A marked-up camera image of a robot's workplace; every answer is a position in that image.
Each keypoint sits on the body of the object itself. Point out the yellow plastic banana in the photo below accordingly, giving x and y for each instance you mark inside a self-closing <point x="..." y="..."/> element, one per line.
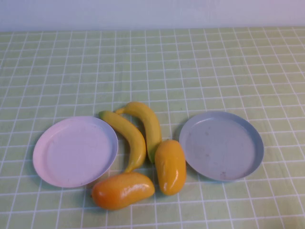
<point x="152" y="128"/>
<point x="133" y="140"/>

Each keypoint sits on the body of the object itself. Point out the light blue round plate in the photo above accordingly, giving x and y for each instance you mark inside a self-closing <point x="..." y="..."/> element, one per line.
<point x="221" y="148"/>

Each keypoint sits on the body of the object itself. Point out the orange plastic mango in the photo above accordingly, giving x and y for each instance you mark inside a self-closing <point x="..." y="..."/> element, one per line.
<point x="119" y="190"/>

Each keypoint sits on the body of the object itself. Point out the yellow plastic mango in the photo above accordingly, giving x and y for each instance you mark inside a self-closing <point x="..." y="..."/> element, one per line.
<point x="170" y="167"/>

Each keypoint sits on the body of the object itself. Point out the green checked tablecloth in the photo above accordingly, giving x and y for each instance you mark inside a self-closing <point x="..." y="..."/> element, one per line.
<point x="152" y="71"/>

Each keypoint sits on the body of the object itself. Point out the pale pink round plate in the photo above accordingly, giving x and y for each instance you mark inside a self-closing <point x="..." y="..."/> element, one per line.
<point x="71" y="152"/>

